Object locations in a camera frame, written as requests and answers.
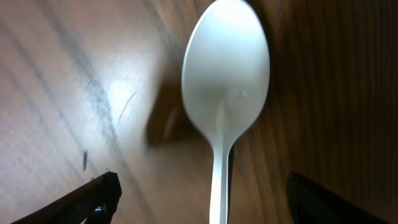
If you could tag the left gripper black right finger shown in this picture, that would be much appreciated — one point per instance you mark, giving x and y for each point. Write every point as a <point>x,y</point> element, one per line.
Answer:
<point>309,202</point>

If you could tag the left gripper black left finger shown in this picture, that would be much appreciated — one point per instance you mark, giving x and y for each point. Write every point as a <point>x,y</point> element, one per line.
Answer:
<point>94,202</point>

